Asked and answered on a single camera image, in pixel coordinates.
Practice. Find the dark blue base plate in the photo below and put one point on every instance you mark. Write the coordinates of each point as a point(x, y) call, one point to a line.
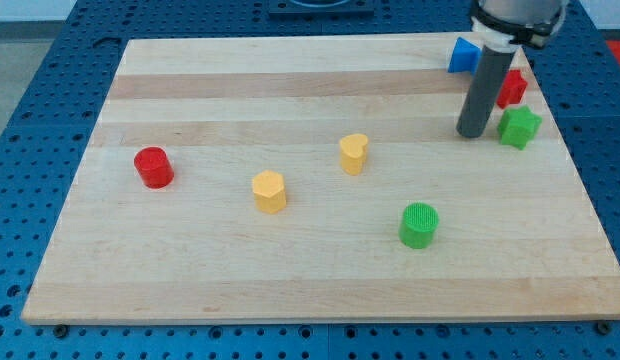
point(319, 8)

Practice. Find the yellow hexagon block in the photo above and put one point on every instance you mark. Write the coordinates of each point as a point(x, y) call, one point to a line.
point(269, 191)

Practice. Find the blue triangle block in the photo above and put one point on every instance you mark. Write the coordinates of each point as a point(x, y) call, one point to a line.
point(465, 57)

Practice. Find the yellow heart block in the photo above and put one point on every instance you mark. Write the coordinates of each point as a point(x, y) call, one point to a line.
point(353, 153)

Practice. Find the green cylinder block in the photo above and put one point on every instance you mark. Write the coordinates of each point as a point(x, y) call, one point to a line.
point(419, 223)

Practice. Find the green star block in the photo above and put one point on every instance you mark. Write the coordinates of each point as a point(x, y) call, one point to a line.
point(518, 126)

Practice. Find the red star block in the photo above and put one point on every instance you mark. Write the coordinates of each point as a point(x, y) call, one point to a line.
point(512, 90)

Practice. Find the red cylinder block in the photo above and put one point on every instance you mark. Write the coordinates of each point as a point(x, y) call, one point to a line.
point(154, 167)

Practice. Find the grey pusher rod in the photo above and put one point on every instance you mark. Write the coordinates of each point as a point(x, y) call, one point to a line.
point(484, 89)

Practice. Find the wooden board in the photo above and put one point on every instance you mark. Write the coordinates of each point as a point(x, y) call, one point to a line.
point(518, 238)

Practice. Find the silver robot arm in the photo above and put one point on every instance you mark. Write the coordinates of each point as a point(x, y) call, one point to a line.
point(504, 25)

